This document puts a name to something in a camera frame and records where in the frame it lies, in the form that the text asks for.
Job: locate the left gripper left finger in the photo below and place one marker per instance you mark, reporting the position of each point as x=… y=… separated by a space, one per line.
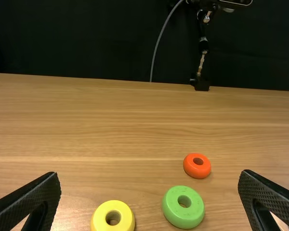
x=19 y=207

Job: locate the black clamp stand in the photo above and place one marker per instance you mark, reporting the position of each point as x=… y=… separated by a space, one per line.
x=202 y=84

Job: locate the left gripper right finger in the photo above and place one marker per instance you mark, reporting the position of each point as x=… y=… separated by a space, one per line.
x=267 y=192

